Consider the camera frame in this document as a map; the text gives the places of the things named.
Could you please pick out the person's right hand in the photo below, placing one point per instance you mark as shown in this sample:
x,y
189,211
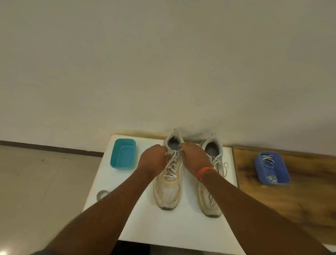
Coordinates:
x,y
195,159

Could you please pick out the person's left hand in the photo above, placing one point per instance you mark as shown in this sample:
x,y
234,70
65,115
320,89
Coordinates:
x,y
152,160

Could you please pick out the worn white sneaker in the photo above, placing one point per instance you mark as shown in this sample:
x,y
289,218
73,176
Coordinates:
x,y
206,210
168,191

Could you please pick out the person's left forearm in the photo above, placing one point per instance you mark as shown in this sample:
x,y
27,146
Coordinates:
x,y
105,215

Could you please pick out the person's right forearm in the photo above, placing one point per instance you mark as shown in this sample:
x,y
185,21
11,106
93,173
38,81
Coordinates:
x,y
249,218

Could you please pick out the orange thread wristband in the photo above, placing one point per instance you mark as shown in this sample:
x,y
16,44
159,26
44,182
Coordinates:
x,y
204,171

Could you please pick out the teal plastic container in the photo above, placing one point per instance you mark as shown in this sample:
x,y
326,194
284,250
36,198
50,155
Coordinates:
x,y
122,155

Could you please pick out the grey tape roll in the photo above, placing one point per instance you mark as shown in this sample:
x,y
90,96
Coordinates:
x,y
99,195

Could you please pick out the blue plastic container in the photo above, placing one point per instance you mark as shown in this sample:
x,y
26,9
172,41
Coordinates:
x,y
281,170

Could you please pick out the black trousers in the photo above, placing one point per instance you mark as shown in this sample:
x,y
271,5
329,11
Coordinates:
x,y
131,248

